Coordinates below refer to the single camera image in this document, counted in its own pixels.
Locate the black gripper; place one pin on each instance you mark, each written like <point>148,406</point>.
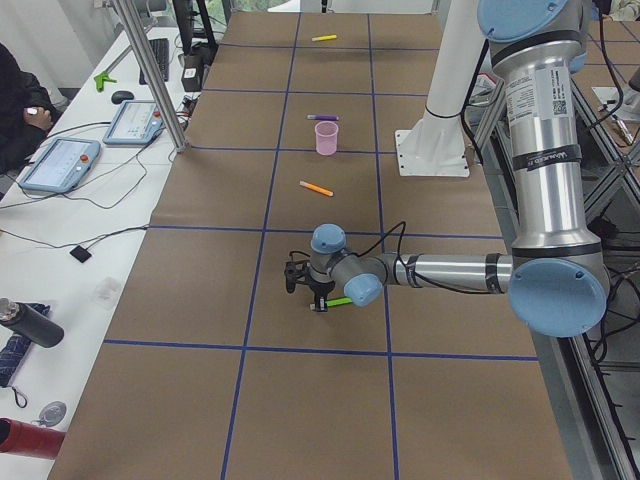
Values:
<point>319,288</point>

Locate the green highlighter pen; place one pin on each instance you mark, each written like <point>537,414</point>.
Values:
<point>339,302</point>

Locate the orange highlighter pen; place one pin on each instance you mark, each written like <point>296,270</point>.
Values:
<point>316,188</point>

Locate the purple marker pen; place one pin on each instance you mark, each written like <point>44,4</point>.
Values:
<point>319,117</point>

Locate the yellow highlighter pen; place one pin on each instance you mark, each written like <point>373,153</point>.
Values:
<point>324,38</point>

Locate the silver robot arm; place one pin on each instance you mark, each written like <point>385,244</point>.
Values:
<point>554,275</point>

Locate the small black square device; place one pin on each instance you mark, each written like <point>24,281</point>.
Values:
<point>80,253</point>

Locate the far teach pendant tablet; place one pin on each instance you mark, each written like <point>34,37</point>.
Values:
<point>135,123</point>

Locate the teach pendant tablet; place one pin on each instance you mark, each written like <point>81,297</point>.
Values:
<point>61,166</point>
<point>135,123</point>

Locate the black box with label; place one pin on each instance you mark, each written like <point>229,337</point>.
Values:
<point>192,74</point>

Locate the round metal lid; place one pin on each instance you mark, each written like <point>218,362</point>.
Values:
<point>52,414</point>

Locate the near teach pendant tablet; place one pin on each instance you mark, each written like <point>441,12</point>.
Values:
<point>61,166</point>

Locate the black computer mouse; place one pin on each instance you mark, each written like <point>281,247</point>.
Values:
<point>120,96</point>

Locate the black water bottle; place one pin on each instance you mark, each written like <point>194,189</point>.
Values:
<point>24,319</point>

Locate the black keyboard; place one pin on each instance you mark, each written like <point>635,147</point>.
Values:
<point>160,51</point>

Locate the blue folded umbrella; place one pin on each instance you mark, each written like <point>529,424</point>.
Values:
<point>15,349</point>

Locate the green plastic clamp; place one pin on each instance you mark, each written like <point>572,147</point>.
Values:
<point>102,79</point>

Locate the red bottle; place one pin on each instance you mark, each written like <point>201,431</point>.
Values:
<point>24,439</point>

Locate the person in black jacket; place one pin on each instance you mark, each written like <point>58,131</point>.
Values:
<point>27,113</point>

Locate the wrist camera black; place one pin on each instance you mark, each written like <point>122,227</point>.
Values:
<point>295,273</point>

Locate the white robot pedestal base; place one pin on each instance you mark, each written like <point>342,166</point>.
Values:
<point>435,146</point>

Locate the aluminium frame post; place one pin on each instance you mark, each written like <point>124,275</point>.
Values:
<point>139,42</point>

